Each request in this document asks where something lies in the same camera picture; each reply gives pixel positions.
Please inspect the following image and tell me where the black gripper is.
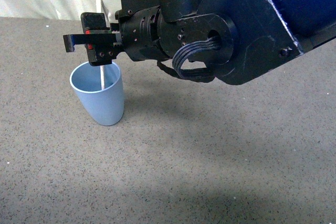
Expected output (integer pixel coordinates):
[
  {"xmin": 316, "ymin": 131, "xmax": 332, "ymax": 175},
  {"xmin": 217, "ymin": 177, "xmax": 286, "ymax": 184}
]
[{"xmin": 63, "ymin": 6, "xmax": 168, "ymax": 67}]

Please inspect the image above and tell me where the black ribbon cable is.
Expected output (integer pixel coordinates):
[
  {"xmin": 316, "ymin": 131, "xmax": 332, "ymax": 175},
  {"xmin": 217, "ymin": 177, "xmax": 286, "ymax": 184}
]
[{"xmin": 156, "ymin": 39, "xmax": 222, "ymax": 83}]

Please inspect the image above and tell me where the blue plastic cup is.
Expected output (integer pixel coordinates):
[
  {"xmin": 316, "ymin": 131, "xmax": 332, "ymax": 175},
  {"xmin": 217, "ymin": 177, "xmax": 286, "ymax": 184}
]
[{"xmin": 69, "ymin": 62, "xmax": 124, "ymax": 126}]

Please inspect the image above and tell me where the white chopstick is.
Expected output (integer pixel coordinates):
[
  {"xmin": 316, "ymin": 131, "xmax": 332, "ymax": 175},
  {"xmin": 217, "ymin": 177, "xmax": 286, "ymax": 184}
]
[{"xmin": 96, "ymin": 0, "xmax": 105, "ymax": 90}]

